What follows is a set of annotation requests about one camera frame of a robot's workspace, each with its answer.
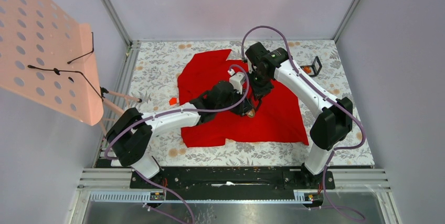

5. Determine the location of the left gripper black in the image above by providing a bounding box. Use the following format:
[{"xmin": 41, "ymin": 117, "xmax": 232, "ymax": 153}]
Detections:
[{"xmin": 216, "ymin": 86, "xmax": 252, "ymax": 115}]

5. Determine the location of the round orange white brooch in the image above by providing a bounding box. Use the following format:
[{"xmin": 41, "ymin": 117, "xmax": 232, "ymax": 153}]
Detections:
[{"xmin": 246, "ymin": 109, "xmax": 256, "ymax": 118}]

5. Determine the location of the red shirt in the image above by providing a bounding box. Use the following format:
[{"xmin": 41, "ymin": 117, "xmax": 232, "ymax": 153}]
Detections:
[{"xmin": 177, "ymin": 49, "xmax": 309, "ymax": 147}]

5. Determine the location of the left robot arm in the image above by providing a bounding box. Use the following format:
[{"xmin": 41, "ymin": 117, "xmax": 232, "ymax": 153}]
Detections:
[{"xmin": 105, "ymin": 78, "xmax": 249, "ymax": 188}]

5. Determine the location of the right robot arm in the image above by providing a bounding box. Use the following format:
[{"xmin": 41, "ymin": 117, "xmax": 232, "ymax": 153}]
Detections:
[{"xmin": 246, "ymin": 42, "xmax": 353, "ymax": 188}]

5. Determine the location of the black display box with orange brooch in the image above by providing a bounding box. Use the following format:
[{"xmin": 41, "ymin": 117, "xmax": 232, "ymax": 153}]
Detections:
[{"xmin": 301, "ymin": 56, "xmax": 323, "ymax": 77}]

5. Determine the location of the floral table mat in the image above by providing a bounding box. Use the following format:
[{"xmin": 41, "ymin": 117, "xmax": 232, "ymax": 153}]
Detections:
[{"xmin": 129, "ymin": 40, "xmax": 375, "ymax": 166}]

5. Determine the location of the small red toy block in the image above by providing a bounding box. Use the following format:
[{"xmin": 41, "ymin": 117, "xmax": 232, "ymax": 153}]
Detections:
[{"xmin": 169, "ymin": 98, "xmax": 179, "ymax": 106}]

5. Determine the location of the pink perforated music stand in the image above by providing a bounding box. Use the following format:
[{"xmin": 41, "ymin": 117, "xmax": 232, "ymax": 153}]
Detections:
[{"xmin": 1, "ymin": 0, "xmax": 142, "ymax": 140}]

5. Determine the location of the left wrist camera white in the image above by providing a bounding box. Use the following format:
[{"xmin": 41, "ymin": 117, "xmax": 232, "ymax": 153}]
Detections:
[{"xmin": 228, "ymin": 69, "xmax": 246, "ymax": 94}]

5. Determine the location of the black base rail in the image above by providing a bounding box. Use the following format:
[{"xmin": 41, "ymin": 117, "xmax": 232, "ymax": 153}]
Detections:
[{"xmin": 151, "ymin": 166, "xmax": 335, "ymax": 201}]

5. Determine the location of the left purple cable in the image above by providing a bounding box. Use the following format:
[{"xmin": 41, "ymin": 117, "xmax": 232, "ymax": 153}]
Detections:
[{"xmin": 103, "ymin": 64, "xmax": 251, "ymax": 224}]

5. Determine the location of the purple cable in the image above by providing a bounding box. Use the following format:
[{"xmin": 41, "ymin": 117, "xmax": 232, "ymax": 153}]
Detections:
[
  {"xmin": 240, "ymin": 25, "xmax": 367, "ymax": 222},
  {"xmin": 103, "ymin": 64, "xmax": 251, "ymax": 224}
]

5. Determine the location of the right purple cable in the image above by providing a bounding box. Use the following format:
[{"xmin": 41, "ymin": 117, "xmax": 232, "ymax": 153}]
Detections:
[{"xmin": 240, "ymin": 25, "xmax": 367, "ymax": 222}]

